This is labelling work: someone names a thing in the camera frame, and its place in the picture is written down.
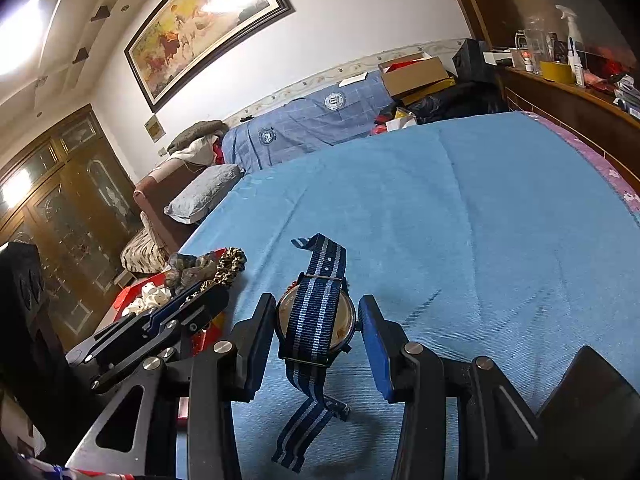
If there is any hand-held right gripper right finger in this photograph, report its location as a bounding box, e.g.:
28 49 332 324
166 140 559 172
357 294 546 480

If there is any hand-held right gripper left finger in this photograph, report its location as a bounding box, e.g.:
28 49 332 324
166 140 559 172
65 292 277 480

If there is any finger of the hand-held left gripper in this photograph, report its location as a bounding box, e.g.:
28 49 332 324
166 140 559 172
65 281 203 366
90 286 231 395

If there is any cream patterned scrunchie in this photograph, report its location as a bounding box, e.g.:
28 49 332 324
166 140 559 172
121 282 171 317

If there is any grey-brown sheer scrunchie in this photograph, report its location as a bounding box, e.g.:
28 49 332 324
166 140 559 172
165 252 221 293

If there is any gold and black leopard scrunchie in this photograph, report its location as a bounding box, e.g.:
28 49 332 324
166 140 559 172
202 246 248 291

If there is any blue striped strap watch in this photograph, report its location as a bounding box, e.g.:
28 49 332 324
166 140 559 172
270 233 358 473

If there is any person's left forearm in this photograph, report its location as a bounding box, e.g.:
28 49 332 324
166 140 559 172
15 452 136 480

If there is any brown and white patterned blanket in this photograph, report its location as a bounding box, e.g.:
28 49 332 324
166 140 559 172
121 212 173 276

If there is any grey pillow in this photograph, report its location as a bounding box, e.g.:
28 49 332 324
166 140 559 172
164 164 244 225

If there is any brown sofa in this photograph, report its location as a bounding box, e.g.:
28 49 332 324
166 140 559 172
133 160 226 256

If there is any wooden wardrobe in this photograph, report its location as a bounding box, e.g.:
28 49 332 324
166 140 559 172
0 104 146 351

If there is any cream cloth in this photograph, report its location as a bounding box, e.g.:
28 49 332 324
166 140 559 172
172 135 221 166

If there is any blue blanket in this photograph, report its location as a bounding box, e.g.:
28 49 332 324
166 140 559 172
177 111 640 480

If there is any brown folded blanket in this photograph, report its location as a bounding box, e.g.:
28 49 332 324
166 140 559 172
166 120 230 156

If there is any blue plaid quilt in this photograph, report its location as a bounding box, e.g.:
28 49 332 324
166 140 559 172
221 71 396 171

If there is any white paper bag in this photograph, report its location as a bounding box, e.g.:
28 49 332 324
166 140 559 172
392 107 418 131

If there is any black plastic bag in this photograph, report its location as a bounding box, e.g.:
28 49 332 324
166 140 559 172
415 80 506 126

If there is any cardboard box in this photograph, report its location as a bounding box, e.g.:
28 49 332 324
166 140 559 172
377 52 451 98

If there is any framed painting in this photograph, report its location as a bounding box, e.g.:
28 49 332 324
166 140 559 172
124 0 296 113

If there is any ceiling light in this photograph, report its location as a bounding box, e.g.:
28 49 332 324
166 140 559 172
0 0 43 78

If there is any purple floral bed sheet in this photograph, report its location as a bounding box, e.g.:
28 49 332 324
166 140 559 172
525 110 640 226

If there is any black box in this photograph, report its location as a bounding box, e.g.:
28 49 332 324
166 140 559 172
452 38 496 83

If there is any wooden headboard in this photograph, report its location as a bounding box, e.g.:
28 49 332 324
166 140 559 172
437 0 640 181

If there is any clear glass pitcher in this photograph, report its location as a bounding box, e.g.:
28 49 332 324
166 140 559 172
515 17 548 73

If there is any white spray bottle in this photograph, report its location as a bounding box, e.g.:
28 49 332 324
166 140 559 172
555 4 586 86

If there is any small yellow wall picture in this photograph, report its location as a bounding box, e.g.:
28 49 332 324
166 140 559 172
144 114 167 142

